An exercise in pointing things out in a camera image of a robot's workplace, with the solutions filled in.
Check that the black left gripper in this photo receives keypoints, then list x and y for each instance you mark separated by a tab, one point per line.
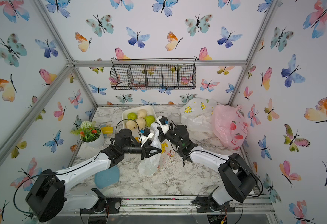
144	150

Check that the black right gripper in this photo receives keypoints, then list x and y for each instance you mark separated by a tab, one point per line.
161	134

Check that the white cartoon print plastic bag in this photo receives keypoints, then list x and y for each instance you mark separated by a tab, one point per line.
149	166

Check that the pink apple print plastic bag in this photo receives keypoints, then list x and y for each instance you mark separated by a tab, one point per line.
229	126

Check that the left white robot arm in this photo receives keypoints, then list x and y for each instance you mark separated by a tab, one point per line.
50	194

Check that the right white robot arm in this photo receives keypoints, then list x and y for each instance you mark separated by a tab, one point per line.
238	180

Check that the dark green pear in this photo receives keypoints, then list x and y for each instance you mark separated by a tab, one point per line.
149	120

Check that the white lemon print plastic bag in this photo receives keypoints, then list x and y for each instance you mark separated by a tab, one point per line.
197	115

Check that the light green pear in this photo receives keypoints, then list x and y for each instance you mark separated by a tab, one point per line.
132	116

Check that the small yellow object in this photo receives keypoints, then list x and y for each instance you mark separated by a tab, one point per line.
107	130

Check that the potted plant white pot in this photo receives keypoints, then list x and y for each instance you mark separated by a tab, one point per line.
90	134

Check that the blue paddle shaped board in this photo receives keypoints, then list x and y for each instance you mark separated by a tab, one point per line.
107	177

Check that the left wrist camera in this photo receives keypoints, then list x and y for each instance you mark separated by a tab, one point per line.
145	134

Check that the black wire mesh basket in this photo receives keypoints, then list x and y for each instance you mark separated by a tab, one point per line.
153	74

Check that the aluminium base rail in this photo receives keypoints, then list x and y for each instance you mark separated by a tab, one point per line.
164	205

